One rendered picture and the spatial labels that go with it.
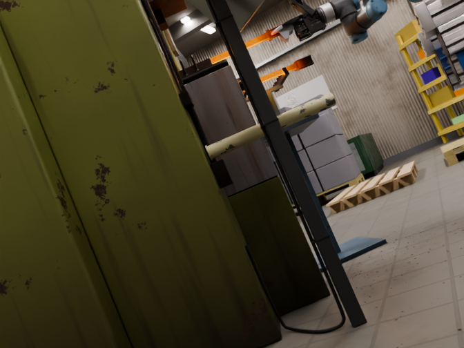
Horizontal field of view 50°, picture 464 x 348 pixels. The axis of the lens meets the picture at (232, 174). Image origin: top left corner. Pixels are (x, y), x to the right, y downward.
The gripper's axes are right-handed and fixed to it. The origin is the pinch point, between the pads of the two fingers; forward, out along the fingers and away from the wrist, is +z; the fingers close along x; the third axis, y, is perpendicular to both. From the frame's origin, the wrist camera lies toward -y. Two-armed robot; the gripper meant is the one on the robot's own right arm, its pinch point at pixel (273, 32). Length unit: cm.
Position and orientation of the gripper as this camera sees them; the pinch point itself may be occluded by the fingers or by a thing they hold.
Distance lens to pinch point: 207.6
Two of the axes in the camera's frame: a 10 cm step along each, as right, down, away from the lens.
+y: 4.0, 9.1, -0.6
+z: -9.1, 4.1, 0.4
